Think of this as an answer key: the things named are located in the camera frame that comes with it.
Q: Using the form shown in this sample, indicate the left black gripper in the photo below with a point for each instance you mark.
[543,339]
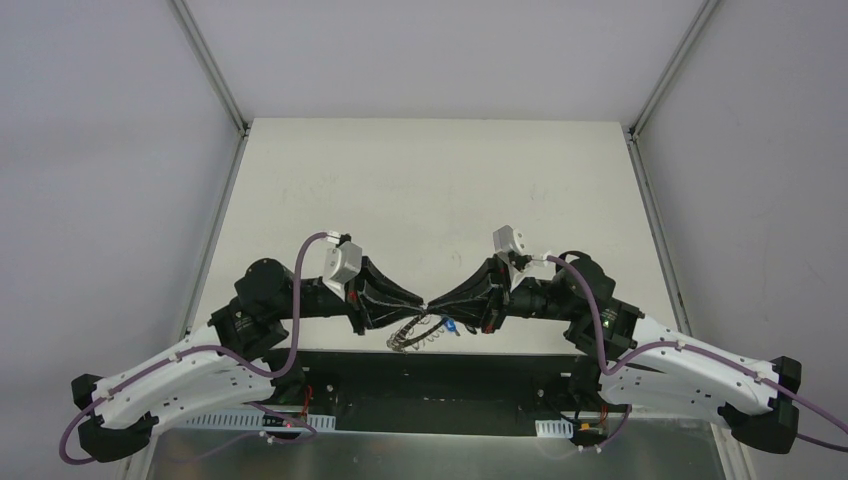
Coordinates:
[356,302]

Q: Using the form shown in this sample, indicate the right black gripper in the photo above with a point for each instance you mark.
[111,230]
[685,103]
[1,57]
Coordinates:
[496,301]

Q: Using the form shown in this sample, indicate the blue-headed key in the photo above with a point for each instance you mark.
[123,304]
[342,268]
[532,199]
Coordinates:
[450,326]

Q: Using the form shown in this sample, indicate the metal disc with keyrings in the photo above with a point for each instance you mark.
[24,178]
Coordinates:
[418,333]

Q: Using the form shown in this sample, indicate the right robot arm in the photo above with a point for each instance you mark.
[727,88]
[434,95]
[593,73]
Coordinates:
[632,359]

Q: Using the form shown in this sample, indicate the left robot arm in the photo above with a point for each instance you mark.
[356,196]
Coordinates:
[245,353]

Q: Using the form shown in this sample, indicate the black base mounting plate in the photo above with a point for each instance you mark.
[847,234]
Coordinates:
[437,393]

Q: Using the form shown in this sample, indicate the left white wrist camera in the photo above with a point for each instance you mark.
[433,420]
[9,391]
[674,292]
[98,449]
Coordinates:
[342,260]

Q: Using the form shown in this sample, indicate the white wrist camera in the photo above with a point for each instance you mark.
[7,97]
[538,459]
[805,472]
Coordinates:
[342,260]
[510,248]

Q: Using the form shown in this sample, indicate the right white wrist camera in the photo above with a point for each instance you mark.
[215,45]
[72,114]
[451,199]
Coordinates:
[510,248]

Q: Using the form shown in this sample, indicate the left aluminium frame post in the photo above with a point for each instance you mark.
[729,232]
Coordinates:
[196,41]

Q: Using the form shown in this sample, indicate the aluminium frame post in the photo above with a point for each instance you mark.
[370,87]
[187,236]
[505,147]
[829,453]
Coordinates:
[693,32]
[196,41]

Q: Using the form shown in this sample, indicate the right aluminium frame post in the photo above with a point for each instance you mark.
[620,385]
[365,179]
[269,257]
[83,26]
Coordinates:
[693,32]

